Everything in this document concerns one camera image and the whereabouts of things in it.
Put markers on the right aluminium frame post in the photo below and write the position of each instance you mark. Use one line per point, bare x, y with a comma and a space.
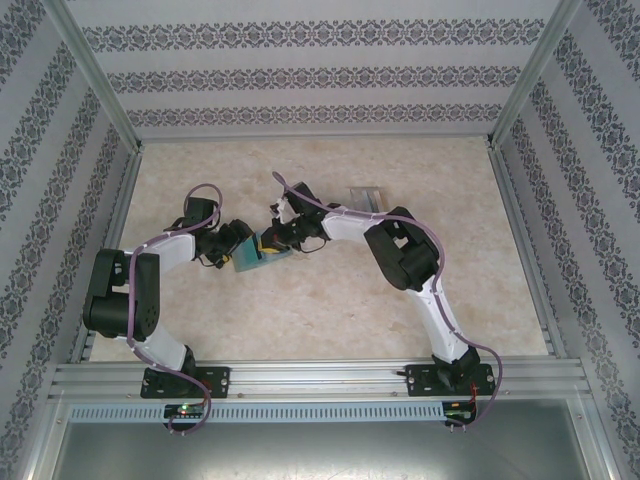
532, 75

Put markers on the left aluminium frame post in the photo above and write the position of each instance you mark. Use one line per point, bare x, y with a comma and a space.
95, 75

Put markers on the teal credit card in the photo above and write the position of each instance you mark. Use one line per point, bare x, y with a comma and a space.
248, 256

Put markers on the aluminium mounting rail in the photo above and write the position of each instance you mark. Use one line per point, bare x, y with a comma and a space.
320, 380

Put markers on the grey metal sheet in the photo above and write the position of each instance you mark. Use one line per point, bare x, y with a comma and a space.
320, 450

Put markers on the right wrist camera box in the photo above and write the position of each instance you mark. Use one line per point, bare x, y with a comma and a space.
281, 209

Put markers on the aluminium frame post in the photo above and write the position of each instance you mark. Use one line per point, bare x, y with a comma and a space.
95, 75
532, 75

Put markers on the clear plastic card box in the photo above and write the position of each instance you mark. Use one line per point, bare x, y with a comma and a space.
365, 199

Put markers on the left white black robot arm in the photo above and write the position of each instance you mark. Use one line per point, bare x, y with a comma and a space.
120, 310

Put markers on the right aluminium side rail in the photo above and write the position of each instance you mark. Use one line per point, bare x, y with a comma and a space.
525, 240

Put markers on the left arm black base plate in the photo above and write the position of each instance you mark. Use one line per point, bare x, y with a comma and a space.
215, 382

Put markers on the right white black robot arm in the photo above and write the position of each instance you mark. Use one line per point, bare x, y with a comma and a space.
405, 260

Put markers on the sage green card holder wallet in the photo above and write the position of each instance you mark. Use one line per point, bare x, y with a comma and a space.
277, 260

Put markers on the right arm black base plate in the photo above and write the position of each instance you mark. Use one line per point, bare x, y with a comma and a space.
420, 382

